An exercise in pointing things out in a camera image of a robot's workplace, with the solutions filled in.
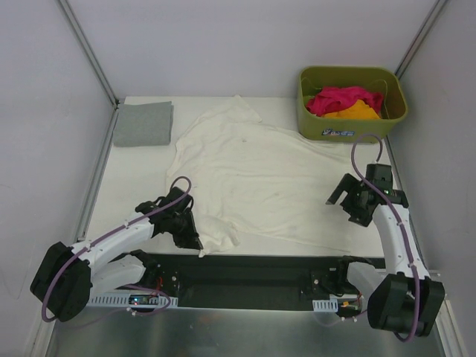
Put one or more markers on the white cable duct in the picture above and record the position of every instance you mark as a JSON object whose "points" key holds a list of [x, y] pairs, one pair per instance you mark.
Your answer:
{"points": [[334, 305], [124, 299]]}

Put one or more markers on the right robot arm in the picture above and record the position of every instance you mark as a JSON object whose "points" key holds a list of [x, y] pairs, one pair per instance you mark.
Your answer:
{"points": [[406, 301]]}

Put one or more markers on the orange t shirt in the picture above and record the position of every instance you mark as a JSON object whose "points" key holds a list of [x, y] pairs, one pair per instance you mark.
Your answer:
{"points": [[359, 111]]}

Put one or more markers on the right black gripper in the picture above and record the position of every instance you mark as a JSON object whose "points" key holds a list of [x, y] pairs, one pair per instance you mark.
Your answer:
{"points": [[352, 201]]}

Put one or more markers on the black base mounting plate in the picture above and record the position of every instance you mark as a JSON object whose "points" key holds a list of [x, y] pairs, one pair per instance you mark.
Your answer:
{"points": [[248, 282]]}

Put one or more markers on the cream white t shirt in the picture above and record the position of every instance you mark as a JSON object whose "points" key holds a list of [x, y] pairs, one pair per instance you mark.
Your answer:
{"points": [[255, 179]]}

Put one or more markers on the magenta pink t shirt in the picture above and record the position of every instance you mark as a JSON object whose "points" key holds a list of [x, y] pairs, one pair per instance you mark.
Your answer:
{"points": [[334, 99]]}

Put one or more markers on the right white cable duct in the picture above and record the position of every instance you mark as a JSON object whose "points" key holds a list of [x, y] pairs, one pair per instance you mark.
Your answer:
{"points": [[334, 305]]}

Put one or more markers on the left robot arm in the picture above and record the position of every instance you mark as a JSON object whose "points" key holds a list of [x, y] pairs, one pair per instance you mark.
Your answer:
{"points": [[69, 276]]}

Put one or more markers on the aluminium frame rail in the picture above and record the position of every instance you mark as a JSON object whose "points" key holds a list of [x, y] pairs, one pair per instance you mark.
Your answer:
{"points": [[434, 275]]}

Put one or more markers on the olive green plastic bin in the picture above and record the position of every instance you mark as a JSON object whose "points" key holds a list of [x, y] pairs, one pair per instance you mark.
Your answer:
{"points": [[311, 81]]}

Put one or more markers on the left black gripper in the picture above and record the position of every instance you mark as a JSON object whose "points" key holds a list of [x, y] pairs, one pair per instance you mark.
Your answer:
{"points": [[186, 231]]}

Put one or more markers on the left white cable duct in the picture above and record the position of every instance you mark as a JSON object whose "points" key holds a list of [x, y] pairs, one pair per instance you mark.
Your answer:
{"points": [[124, 299]]}

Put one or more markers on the folded grey t shirt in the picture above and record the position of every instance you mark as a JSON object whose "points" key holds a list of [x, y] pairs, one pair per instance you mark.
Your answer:
{"points": [[144, 125]]}

